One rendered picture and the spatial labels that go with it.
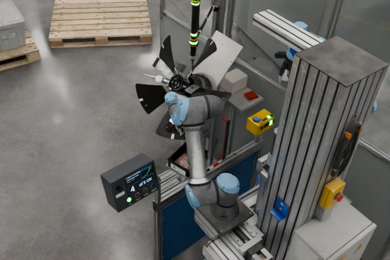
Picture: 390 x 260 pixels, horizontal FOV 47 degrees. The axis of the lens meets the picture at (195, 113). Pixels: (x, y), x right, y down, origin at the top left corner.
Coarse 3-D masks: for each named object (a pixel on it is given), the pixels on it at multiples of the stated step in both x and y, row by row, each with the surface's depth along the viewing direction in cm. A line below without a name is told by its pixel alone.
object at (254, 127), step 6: (258, 114) 289; (264, 114) 289; (252, 120) 284; (270, 120) 287; (246, 126) 291; (252, 126) 285; (258, 126) 281; (270, 126) 292; (252, 132) 288; (258, 132) 285
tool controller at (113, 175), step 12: (144, 156) 234; (120, 168) 227; (132, 168) 225; (144, 168) 227; (108, 180) 219; (120, 180) 220; (132, 180) 225; (144, 180) 230; (156, 180) 235; (108, 192) 225; (120, 192) 222; (120, 204) 225; (132, 204) 230
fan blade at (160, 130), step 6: (168, 114) 287; (162, 120) 287; (168, 120) 287; (162, 126) 287; (156, 132) 287; (162, 132) 286; (174, 132) 286; (168, 138) 286; (174, 138) 285; (180, 138) 285
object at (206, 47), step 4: (208, 40) 290; (212, 40) 283; (208, 44) 286; (212, 44) 280; (204, 48) 290; (208, 48) 281; (212, 48) 277; (216, 48) 274; (204, 52) 283; (208, 52) 278; (212, 52) 274; (200, 56) 286; (204, 56) 279; (200, 60) 281; (196, 64) 283; (192, 68) 285
